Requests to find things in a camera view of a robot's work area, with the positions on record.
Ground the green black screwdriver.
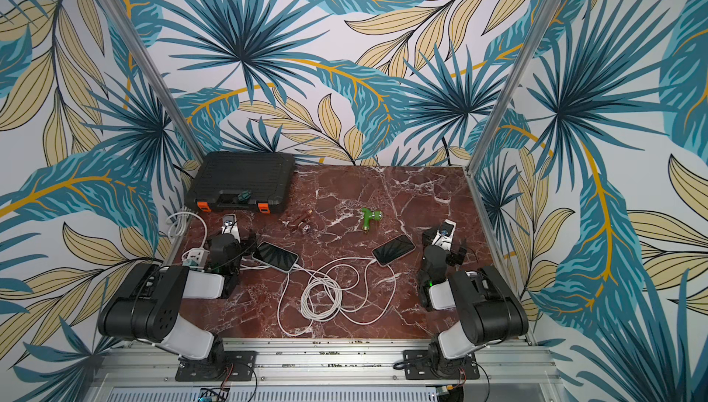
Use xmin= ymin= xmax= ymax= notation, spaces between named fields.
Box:
xmin=237 ymin=190 xmax=252 ymax=204

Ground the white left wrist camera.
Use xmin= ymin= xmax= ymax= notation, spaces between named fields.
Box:
xmin=221 ymin=214 xmax=241 ymax=242

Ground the white power strip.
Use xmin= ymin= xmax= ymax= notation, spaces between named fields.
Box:
xmin=182 ymin=247 xmax=209 ymax=270

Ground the aluminium frame post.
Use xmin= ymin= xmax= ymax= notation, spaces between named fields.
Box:
xmin=466 ymin=0 xmax=562 ymax=180
xmin=97 ymin=0 xmax=204 ymax=163

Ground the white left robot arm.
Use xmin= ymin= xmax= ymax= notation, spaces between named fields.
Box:
xmin=97 ymin=232 xmax=257 ymax=384

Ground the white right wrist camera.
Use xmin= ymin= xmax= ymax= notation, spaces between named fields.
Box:
xmin=431 ymin=219 xmax=457 ymax=251

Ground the aluminium frame post left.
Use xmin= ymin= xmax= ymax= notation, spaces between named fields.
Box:
xmin=97 ymin=0 xmax=204 ymax=163

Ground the white charging cable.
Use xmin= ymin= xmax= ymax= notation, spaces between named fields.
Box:
xmin=165 ymin=210 xmax=399 ymax=337

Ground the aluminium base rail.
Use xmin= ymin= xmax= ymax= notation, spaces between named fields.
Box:
xmin=86 ymin=339 xmax=568 ymax=401

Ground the pink-cased smartphone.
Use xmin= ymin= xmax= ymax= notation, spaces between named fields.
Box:
xmin=372 ymin=234 xmax=416 ymax=267

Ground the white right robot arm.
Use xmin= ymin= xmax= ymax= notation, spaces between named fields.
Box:
xmin=417 ymin=221 xmax=529 ymax=379

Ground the maroon hose nozzle fitting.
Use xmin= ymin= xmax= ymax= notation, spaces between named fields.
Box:
xmin=285 ymin=208 xmax=313 ymax=234

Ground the green plastic fitting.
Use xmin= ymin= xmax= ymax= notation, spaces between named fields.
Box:
xmin=361 ymin=208 xmax=383 ymax=232

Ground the black plastic tool case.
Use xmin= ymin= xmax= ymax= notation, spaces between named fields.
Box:
xmin=185 ymin=150 xmax=295 ymax=214

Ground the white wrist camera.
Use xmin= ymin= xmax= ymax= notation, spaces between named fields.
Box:
xmin=221 ymin=214 xmax=241 ymax=242
xmin=431 ymin=219 xmax=457 ymax=251

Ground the aluminium frame post right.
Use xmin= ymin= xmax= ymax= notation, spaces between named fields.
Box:
xmin=466 ymin=0 xmax=562 ymax=180

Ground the blue-cased smartphone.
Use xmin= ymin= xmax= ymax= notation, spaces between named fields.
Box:
xmin=252 ymin=242 xmax=300 ymax=274

